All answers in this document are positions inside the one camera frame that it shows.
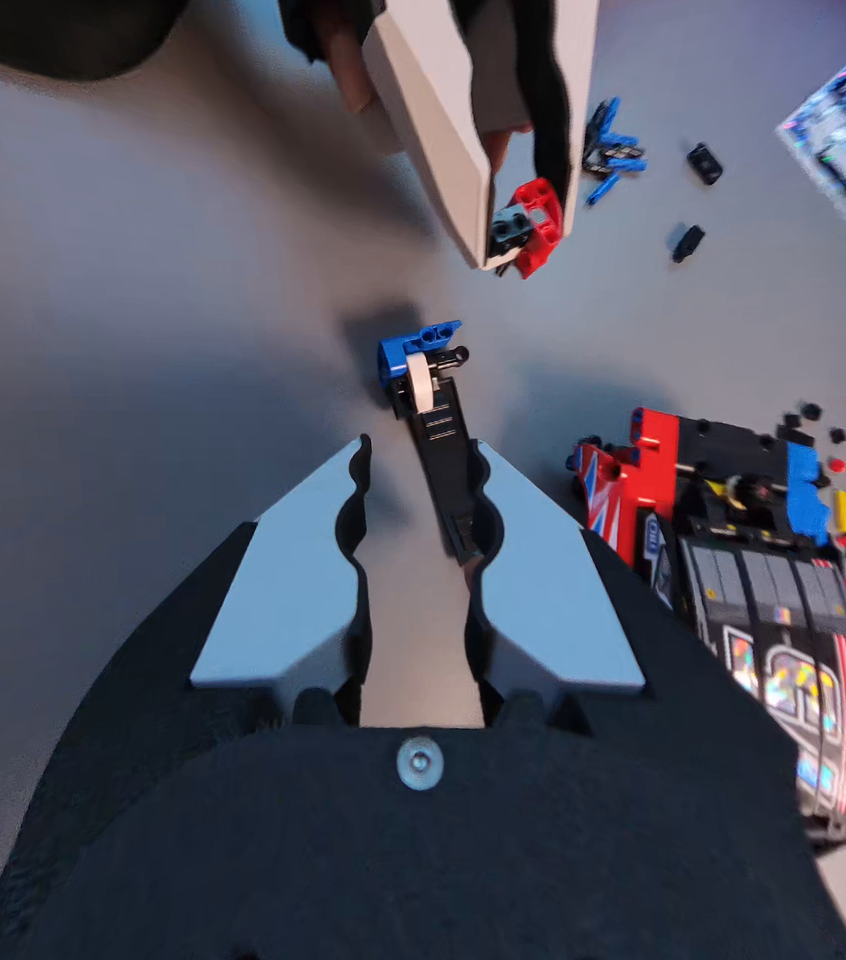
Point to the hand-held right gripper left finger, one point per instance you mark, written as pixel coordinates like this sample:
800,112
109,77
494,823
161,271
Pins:
288,607

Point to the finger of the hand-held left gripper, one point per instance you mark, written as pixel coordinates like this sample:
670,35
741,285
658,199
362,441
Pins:
430,112
580,75

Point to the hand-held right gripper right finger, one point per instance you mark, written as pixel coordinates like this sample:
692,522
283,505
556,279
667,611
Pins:
558,607

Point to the small white lego connector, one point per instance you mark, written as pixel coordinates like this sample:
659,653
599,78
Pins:
507,229

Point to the red lego piece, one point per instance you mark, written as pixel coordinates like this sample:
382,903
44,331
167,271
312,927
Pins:
543,225

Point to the lego race car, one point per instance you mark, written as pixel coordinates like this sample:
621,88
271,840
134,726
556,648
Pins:
730,585

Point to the black lego panel blue end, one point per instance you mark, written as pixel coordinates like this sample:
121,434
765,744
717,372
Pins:
442,450

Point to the black forearm brace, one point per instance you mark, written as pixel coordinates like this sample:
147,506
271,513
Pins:
55,30

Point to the pile of blue lego pins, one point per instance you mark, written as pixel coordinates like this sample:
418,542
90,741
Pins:
614,154

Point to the black lego piece with holes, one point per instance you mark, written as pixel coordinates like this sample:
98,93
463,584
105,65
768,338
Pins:
705,163

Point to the small black lego piece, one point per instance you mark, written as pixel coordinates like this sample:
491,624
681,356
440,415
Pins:
688,243

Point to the pile of small lego pieces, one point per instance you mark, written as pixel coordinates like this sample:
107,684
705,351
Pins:
843,510

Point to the person's left hand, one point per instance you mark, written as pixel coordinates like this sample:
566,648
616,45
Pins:
348,52

